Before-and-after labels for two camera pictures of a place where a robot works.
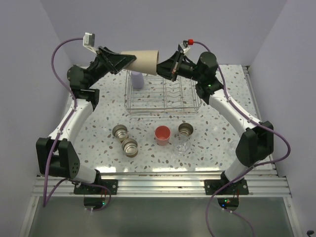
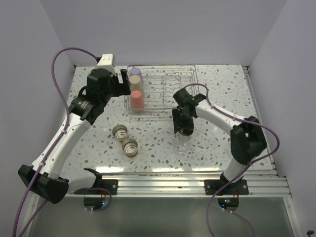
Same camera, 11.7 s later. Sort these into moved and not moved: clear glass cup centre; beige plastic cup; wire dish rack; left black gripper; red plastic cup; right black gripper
Moved: red plastic cup; left black gripper; beige plastic cup; right black gripper
Not moved: wire dish rack; clear glass cup centre
